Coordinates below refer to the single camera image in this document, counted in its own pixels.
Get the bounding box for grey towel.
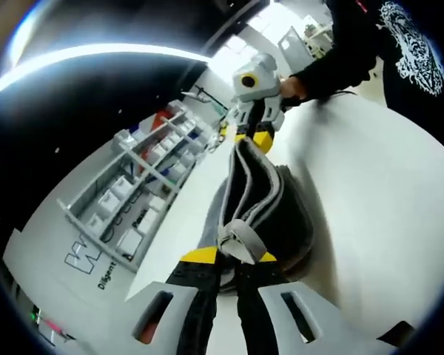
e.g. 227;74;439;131
199;136;315;295

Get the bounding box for person's right hand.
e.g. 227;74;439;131
279;75;309;108

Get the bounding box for yellow black device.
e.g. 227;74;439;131
216;121;230;149

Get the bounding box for grey cabinet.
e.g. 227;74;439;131
277;25;314;71

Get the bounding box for grey metal shelf unit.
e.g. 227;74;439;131
57;99;229;273

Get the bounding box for row of white storage boxes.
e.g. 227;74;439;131
84;101;215;256

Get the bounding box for person's black printed sweatshirt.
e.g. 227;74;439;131
354;0;444;110

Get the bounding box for pink-tipped pole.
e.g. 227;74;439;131
31;310;73;343

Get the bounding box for ceiling light strip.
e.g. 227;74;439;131
0;43;212;101

